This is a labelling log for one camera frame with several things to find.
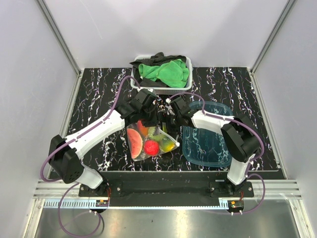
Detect clear zip top bag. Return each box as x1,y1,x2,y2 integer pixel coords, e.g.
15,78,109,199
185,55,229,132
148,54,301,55
126,120,180,162

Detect green cloth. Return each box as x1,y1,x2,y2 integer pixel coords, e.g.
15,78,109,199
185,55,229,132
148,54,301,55
138,59,190,88

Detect blue transparent plastic container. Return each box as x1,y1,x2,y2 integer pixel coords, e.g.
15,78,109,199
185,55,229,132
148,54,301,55
182,101,235,171

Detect fake green orange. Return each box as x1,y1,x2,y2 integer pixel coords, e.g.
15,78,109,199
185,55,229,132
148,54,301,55
159,138,175,153

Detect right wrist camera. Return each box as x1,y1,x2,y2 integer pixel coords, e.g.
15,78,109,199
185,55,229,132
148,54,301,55
165,98,176,116

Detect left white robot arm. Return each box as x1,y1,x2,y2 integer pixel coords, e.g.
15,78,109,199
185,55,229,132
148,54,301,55
48,88,158,196

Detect fake watermelon slice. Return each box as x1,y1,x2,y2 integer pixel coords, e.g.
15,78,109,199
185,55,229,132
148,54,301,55
127,128,143,159

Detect white plastic basket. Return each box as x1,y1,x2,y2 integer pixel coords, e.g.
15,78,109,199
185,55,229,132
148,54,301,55
130,55,193,95

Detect fake red orange mango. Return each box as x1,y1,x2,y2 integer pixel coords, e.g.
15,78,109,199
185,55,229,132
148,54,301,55
137,120,149,136

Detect black cloth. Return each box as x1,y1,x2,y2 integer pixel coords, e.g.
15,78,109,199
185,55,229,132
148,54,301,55
130,52,186,86

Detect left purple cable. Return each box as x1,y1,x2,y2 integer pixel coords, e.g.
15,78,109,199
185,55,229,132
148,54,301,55
40,75,142,236

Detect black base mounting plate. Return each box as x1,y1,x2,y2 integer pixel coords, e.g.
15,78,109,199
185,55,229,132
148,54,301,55
79,171,255,209

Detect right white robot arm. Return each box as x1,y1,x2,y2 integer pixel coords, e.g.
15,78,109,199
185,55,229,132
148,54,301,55
165,94,264,197

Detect fake red apple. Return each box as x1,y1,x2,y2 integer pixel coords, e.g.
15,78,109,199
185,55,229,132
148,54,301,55
144,140,159,156

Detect fake green cabbage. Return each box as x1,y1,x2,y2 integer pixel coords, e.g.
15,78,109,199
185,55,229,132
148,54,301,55
149,131,166,142

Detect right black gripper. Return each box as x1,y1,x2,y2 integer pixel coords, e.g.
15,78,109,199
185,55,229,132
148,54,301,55
153,112,182,138

